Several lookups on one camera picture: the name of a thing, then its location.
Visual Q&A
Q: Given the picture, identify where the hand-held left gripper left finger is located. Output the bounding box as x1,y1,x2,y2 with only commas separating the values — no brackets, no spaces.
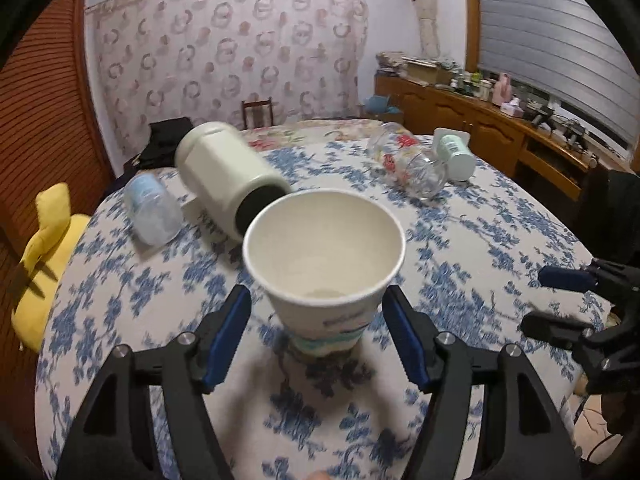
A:
55,284,252,480

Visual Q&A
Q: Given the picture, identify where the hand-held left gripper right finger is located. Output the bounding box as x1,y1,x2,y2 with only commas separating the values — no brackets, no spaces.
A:
382,284,583,480

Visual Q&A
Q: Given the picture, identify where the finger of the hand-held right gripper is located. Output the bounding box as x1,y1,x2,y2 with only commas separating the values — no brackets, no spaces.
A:
520,311,597,352
538,258,632,297

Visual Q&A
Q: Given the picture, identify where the white paper cup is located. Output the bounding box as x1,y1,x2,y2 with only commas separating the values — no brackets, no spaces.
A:
242,189,406,358

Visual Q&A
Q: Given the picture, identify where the mint green cup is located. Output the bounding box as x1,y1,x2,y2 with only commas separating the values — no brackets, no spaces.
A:
432,127,475,182

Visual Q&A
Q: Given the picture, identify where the floral printed glass cup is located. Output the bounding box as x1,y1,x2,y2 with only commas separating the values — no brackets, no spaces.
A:
366,121,447,201

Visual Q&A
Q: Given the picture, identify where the blue floral tablecloth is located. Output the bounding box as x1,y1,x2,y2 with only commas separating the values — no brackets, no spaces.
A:
35,135,613,480

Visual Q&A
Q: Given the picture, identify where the pale blue plastic bottle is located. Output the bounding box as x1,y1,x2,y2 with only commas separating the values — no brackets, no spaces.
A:
123,172,184,246

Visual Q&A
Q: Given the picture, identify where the cream insulated bottle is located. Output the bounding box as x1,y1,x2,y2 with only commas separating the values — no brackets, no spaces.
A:
174,121,293,243

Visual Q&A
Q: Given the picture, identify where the wooden sideboard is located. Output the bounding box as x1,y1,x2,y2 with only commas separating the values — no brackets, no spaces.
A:
374,75,601,196

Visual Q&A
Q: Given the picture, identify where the pink bottle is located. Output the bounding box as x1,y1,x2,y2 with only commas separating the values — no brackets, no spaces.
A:
492,72,513,106

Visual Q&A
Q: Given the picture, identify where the black bag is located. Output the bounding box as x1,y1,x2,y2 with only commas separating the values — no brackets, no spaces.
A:
134,116,193,171

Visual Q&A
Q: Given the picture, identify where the yellow plush toy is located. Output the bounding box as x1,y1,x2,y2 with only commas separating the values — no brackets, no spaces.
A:
11,182,93,351

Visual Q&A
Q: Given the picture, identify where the pink floral cloth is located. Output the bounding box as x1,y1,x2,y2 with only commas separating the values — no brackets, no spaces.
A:
240,118,396,153

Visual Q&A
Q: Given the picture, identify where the wooden chair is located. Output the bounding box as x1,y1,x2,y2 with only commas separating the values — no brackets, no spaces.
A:
241,96,274,131

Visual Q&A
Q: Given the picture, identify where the blue bag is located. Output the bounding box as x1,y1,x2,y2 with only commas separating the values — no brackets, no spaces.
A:
362,95,403,123

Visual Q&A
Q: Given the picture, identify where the grey window blind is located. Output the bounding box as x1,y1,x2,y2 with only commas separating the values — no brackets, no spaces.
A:
475,0,640,161

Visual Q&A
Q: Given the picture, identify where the pile of papers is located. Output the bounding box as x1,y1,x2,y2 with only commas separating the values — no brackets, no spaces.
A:
375,51,453,86

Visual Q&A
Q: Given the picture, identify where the wooden slatted door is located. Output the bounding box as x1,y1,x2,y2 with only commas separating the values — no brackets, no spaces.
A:
0,0,113,281

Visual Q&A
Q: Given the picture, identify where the white drape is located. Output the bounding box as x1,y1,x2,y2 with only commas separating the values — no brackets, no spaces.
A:
395,0,443,58

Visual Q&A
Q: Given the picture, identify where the patterned wall curtain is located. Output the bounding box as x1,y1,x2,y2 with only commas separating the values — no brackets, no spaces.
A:
85,0,371,158

